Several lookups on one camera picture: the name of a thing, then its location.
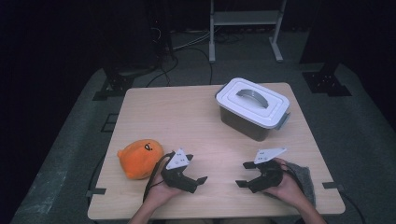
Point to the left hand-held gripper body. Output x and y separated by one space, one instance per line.
178 161

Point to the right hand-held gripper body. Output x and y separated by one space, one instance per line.
269 177

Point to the brown transparent storage box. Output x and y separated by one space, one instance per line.
246 127

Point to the orange plush toy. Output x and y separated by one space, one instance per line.
140 158

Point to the grey fuzzy sock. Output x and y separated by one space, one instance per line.
307 180

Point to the grey lidded plastic container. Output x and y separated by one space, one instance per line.
249 105

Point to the person's right hand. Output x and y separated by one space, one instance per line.
288 189

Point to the black tape tab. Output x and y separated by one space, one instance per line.
96 191
331 185

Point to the black stand base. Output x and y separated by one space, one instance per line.
327 84
116 85

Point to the dark equipment stand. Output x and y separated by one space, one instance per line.
162 31

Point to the white metal stand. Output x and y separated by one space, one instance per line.
246 17

